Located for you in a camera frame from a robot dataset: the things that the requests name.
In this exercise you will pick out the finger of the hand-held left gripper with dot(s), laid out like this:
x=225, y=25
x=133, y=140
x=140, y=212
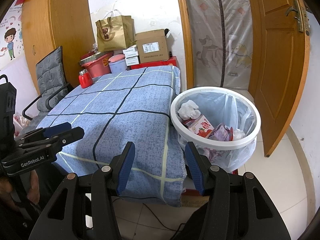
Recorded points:
x=57, y=127
x=72, y=133

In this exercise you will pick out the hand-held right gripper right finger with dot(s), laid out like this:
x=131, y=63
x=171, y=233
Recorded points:
x=196, y=170

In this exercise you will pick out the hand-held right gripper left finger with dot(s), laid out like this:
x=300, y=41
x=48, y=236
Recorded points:
x=125, y=170

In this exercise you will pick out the white round trash bin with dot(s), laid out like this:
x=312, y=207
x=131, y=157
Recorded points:
x=225, y=145

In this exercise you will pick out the pink strawberry milk carton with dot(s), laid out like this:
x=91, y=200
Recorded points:
x=202, y=126

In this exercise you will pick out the purple milk carton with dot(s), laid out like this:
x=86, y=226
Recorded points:
x=221, y=132

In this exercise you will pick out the white tissue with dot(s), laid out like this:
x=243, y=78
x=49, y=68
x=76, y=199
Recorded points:
x=188, y=108

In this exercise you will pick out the clear plastic bin liner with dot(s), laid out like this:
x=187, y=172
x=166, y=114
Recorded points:
x=240, y=112

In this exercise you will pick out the person's left hand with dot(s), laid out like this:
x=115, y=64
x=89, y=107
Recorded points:
x=33, y=187

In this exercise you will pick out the red printed plastic bag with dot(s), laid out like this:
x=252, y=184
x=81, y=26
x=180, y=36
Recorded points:
x=20, y=121

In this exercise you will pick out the grey padded chair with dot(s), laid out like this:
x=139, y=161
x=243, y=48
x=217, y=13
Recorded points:
x=48, y=75

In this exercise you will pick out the red glass jar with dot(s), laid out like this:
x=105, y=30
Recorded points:
x=85, y=80

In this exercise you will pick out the pink plastic bucket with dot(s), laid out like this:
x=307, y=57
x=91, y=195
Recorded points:
x=98, y=67

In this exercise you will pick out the striped flat box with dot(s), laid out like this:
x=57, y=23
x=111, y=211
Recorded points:
x=91, y=58

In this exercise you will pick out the blue bucket pink lid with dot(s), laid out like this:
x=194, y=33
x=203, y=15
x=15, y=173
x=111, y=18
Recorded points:
x=117, y=67

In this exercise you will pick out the gold paper bag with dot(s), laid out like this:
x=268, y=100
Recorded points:
x=112, y=37

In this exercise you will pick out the wooden wardrobe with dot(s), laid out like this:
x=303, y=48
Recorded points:
x=67, y=17

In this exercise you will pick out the brown cardboard box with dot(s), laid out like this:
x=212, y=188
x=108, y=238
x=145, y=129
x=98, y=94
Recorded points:
x=152, y=57

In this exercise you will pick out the red gift box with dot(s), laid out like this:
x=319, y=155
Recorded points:
x=162, y=63

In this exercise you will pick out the wooden door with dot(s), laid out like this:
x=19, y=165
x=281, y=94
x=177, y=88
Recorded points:
x=275, y=80

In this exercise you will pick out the printed plastic door curtain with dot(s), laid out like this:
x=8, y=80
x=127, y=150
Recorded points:
x=212, y=17

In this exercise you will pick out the black chair frame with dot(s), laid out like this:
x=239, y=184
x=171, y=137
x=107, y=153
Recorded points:
x=24, y=111

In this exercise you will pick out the cartoon couple wall sticker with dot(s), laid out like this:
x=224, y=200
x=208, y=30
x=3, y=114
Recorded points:
x=10, y=42

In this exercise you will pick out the wooden door frame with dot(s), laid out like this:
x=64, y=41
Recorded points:
x=183, y=30

